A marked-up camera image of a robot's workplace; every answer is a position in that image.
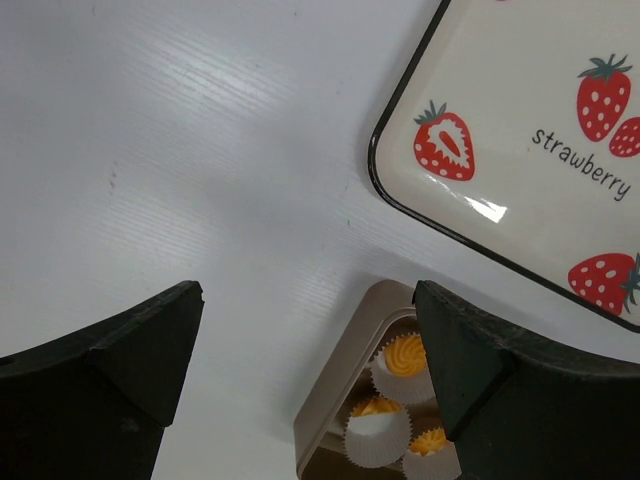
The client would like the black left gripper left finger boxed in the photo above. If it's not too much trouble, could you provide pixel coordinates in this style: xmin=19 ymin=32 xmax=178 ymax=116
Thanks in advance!
xmin=1 ymin=281 xmax=204 ymax=479

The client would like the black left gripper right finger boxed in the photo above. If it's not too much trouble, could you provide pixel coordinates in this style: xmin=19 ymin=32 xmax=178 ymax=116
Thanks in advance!
xmin=413 ymin=281 xmax=639 ymax=479

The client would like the orange swirl cookie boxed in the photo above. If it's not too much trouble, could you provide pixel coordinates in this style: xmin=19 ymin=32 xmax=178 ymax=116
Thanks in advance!
xmin=408 ymin=427 xmax=450 ymax=457
xmin=350 ymin=396 xmax=403 ymax=418
xmin=383 ymin=334 xmax=427 ymax=378

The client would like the gold square tin box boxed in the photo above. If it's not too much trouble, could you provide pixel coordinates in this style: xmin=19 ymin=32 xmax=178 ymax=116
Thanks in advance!
xmin=294 ymin=280 xmax=444 ymax=479

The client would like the white paper cupcake liner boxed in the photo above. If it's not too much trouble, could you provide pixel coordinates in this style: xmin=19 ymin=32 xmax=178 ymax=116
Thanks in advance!
xmin=370 ymin=350 xmax=435 ymax=405
xmin=402 ymin=443 xmax=461 ymax=480
xmin=344 ymin=404 xmax=412 ymax=469

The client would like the strawberry print tray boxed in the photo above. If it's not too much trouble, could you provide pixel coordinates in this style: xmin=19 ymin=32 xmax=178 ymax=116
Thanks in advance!
xmin=368 ymin=1 xmax=639 ymax=332

